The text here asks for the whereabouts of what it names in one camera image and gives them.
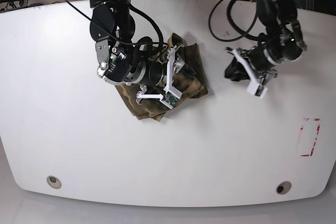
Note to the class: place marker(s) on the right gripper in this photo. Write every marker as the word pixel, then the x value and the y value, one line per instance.
pixel 154 73

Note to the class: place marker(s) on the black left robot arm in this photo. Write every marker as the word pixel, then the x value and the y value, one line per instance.
pixel 282 40

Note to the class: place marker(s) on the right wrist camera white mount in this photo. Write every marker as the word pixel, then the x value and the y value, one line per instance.
pixel 163 89

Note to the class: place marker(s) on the table grommet hole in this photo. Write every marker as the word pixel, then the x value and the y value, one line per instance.
pixel 283 188
pixel 53 182

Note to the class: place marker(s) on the red tape rectangle marking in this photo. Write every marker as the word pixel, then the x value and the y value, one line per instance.
pixel 308 136

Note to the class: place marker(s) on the left table grommet hole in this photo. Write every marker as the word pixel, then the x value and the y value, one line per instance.
pixel 53 182

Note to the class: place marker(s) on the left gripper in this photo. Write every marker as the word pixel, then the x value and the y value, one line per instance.
pixel 260 60

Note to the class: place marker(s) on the right table grommet hole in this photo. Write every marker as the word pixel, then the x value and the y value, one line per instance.
pixel 283 188

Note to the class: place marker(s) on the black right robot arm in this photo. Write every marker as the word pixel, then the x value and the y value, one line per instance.
pixel 120 59

